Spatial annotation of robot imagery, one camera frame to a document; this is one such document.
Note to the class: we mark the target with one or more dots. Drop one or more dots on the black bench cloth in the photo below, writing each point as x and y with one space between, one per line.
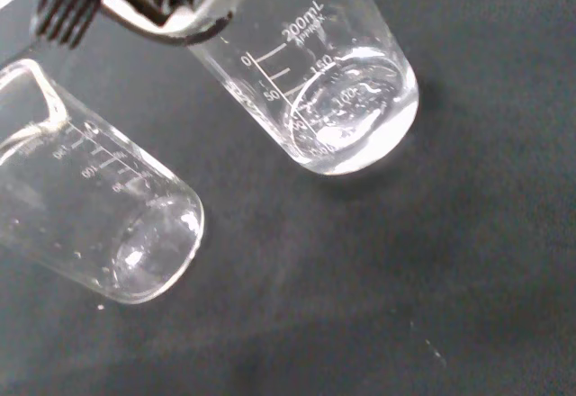
360 279

